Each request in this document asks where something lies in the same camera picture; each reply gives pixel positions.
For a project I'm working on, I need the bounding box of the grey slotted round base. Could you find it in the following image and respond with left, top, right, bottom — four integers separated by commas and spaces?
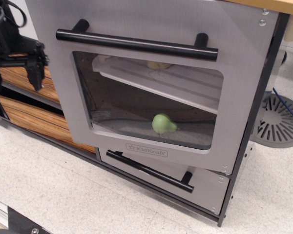
250, 93, 293, 148

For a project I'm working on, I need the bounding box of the wooden countertop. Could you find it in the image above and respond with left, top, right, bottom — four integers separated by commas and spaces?
229, 0, 293, 15

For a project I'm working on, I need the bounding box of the lower wood-pattern fabric bin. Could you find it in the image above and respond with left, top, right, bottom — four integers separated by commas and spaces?
0, 95, 95, 154

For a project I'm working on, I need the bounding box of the black oven door handle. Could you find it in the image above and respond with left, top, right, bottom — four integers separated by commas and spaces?
56, 19, 218, 61

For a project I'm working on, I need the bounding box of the yellow toy potato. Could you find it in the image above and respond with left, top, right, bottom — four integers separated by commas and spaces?
146, 61, 171, 70

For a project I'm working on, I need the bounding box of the white oven shelf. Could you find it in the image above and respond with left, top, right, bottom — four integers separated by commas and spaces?
92, 55, 224, 114

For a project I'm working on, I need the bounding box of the blue cable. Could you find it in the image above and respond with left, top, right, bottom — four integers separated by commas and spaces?
272, 87, 293, 125

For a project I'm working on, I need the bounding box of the green toy pear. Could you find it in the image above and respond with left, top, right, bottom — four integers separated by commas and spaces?
152, 113, 178, 134

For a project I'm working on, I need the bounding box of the grey toy oven door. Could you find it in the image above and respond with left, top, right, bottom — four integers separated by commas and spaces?
26, 0, 279, 175

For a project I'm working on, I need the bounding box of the wood-pattern fabric bin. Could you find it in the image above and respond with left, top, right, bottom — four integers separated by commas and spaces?
0, 66, 60, 104
0, 95, 95, 154

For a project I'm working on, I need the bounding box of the grey lower drawer front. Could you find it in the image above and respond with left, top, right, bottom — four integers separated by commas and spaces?
100, 149, 230, 215

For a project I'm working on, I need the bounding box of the black plate with screw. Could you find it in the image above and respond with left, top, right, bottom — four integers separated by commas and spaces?
7, 206, 51, 234

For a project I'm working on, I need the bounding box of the black toy kitchen frame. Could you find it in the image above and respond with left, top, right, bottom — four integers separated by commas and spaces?
0, 13, 290, 227

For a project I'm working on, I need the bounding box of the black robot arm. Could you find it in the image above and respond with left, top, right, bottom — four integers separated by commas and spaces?
0, 0, 48, 91

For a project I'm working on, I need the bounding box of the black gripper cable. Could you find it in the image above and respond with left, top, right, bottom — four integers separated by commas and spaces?
4, 0, 27, 28

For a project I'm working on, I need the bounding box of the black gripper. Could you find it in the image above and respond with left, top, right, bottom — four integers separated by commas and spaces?
0, 20, 49, 91

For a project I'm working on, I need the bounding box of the upper wood-pattern fabric bin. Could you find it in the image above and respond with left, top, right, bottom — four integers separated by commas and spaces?
0, 66, 60, 104

